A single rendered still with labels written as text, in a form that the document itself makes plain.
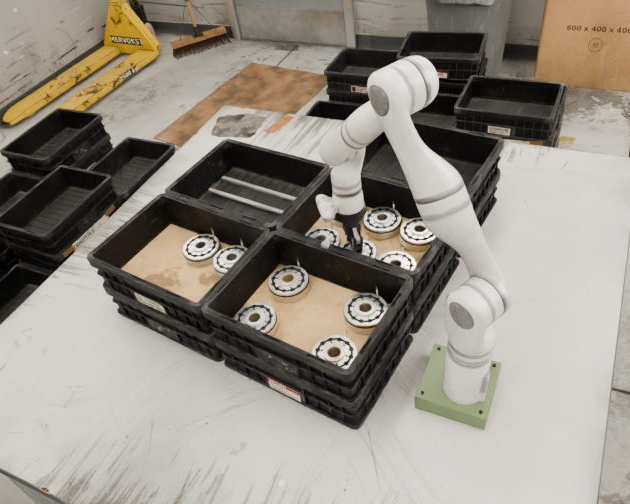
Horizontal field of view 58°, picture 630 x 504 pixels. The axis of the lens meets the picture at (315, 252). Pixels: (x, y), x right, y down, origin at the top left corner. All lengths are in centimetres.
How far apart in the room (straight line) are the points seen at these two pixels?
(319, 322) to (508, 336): 47
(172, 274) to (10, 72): 343
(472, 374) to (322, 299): 41
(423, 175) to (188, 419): 82
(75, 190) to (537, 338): 200
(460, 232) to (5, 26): 417
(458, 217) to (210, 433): 76
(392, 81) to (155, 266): 91
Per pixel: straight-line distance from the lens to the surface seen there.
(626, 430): 227
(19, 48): 490
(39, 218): 267
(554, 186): 196
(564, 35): 393
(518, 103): 280
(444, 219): 103
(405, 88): 99
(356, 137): 117
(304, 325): 137
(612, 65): 395
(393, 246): 153
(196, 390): 149
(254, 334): 125
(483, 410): 133
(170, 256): 165
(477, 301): 108
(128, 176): 291
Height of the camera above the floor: 188
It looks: 43 degrees down
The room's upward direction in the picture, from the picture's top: 10 degrees counter-clockwise
